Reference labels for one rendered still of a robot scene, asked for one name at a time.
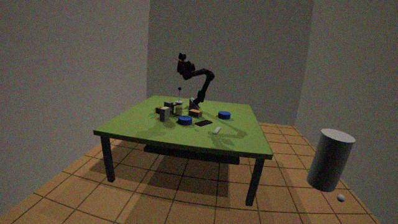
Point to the blue short cylinder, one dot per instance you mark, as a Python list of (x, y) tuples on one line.
[(185, 120), (224, 115)]

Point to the black flat rectangular pad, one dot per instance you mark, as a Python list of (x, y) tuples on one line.
[(202, 123)]

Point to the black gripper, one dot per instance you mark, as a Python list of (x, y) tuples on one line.
[(181, 64)]

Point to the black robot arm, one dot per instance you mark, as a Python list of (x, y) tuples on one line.
[(189, 72)]

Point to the brown rectangular block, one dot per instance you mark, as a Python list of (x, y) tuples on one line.
[(195, 113)]

